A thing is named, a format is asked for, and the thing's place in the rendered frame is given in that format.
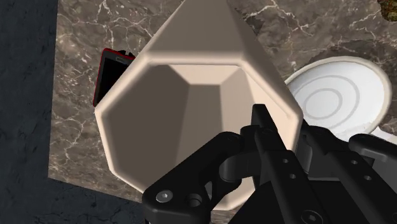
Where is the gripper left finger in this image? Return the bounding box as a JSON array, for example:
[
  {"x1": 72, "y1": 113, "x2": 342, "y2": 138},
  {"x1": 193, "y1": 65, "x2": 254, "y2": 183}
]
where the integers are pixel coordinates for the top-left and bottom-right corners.
[{"x1": 142, "y1": 103, "x2": 330, "y2": 224}]

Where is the white plate with grey rings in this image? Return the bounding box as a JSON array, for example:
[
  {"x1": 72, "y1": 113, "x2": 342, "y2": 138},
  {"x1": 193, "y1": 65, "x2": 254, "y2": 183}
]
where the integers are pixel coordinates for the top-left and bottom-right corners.
[{"x1": 284, "y1": 55, "x2": 393, "y2": 142}]

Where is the red phone with black screen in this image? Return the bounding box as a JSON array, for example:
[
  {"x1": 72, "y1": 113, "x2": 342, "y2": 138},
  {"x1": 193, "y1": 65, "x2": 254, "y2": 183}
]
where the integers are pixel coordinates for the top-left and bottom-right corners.
[{"x1": 93, "y1": 48, "x2": 136, "y2": 108}]

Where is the mottled brown green object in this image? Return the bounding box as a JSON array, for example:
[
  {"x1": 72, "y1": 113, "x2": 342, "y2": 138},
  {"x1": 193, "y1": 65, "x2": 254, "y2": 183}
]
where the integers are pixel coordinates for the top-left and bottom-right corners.
[{"x1": 377, "y1": 0, "x2": 397, "y2": 22}]

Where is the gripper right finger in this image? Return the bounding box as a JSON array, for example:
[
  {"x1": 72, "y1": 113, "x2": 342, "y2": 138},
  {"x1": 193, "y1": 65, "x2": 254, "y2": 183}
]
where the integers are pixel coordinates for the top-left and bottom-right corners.
[{"x1": 296, "y1": 120, "x2": 397, "y2": 224}]

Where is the beige octagonal cup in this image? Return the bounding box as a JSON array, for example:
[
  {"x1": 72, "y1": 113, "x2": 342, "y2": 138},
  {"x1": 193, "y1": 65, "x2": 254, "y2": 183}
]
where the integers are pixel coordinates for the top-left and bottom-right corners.
[{"x1": 94, "y1": 0, "x2": 304, "y2": 212}]

